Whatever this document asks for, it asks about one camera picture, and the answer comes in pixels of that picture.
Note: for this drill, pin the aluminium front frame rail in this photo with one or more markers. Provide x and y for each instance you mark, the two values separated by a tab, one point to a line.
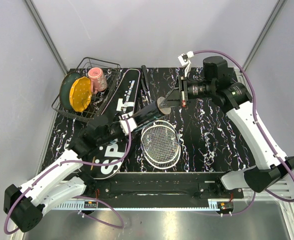
243	216

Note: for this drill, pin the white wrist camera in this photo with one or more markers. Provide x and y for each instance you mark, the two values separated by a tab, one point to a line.
185	61
127	123

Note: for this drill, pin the dark green plate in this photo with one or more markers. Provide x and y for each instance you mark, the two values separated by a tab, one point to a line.
65	88

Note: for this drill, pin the yellow dotted plate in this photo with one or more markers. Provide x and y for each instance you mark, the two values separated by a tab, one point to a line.
80	94

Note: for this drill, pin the black shuttlecock tube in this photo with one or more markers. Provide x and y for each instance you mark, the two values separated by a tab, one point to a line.
150	113

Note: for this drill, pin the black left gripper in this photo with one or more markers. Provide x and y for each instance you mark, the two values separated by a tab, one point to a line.
117	123

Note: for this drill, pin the aluminium frame post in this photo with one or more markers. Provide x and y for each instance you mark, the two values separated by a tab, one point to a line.
31	7
272	18

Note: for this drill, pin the white badminton racket upper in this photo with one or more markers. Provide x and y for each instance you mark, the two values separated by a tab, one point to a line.
159	145

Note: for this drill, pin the black wire dish rack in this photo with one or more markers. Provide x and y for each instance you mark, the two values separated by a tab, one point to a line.
99	101

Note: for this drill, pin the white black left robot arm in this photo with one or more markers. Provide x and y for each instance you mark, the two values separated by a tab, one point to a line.
73	173

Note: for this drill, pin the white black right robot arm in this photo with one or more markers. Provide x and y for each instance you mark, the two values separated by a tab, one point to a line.
233	98

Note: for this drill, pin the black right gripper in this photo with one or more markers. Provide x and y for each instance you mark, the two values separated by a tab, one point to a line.
178	97

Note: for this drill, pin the left aluminium frame post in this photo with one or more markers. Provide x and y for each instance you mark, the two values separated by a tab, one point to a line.
31	7

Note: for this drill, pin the pink patterned mug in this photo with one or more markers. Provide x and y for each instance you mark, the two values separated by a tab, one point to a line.
97	79

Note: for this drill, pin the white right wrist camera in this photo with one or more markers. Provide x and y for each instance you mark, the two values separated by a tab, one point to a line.
185	61

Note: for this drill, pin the right aluminium frame post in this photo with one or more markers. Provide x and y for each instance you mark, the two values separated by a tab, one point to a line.
272	18

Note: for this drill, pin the clear plastic tube lid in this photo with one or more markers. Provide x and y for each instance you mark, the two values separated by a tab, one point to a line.
162	109

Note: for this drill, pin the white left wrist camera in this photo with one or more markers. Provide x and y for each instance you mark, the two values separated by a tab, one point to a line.
127	123

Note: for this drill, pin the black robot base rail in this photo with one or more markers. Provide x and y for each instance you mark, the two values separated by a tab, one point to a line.
141	190

